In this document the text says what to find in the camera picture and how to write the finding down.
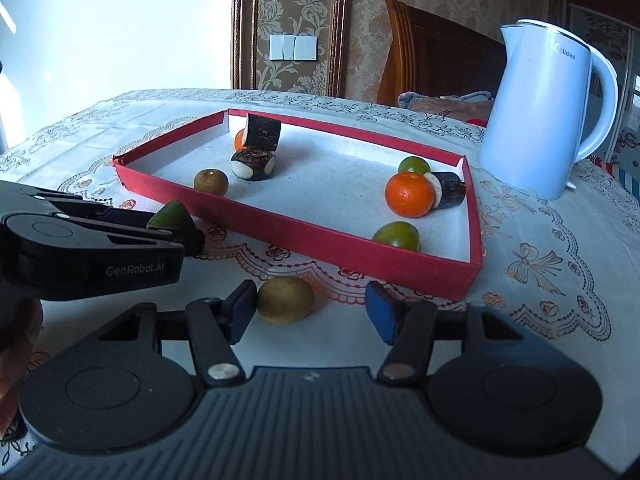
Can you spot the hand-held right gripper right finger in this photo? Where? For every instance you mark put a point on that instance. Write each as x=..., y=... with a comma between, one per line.
x=382, y=312

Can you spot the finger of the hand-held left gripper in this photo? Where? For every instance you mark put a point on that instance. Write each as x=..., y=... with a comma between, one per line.
x=192, y=245
x=90, y=212

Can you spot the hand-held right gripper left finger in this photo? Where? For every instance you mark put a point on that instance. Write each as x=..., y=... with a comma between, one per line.
x=244, y=310

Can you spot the green lime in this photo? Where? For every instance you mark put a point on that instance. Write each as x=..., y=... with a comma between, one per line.
x=172, y=214

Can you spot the yellow round fruit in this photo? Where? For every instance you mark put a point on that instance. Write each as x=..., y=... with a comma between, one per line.
x=285, y=300

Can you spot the brown longan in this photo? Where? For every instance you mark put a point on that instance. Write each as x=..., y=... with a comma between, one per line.
x=211, y=181

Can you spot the green tomato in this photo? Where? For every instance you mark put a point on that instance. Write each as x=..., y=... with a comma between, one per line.
x=395, y=235
x=413, y=164

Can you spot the red shallow box tray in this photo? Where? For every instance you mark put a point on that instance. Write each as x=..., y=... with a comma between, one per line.
x=310, y=245

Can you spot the dark peeled water chestnut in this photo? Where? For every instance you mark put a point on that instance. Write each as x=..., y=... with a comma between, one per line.
x=252, y=165

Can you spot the small orange fruit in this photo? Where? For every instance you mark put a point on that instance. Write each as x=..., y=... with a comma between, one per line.
x=240, y=139

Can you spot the orange mandarin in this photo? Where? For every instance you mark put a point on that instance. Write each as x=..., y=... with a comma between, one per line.
x=407, y=195

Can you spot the dark sugarcane piece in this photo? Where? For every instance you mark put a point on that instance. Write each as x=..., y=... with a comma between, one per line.
x=450, y=190
x=262, y=132

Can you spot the person's left hand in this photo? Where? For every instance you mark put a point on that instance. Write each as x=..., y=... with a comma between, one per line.
x=20, y=350

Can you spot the plush pink grey pillow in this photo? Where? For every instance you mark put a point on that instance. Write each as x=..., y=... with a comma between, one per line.
x=435, y=107

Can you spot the light blue electric kettle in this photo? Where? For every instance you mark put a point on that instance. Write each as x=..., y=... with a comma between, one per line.
x=530, y=120

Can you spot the colourful striped blanket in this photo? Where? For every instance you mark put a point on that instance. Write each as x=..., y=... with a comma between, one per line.
x=625, y=175

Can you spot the wardrobe with floral sliding doors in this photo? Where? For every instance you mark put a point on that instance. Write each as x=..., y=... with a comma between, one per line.
x=607, y=30

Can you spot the wooden wall moulding frame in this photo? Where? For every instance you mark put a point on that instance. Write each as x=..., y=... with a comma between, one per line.
x=246, y=35

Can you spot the white wall light switch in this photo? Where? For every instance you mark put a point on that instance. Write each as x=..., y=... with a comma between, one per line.
x=292, y=47

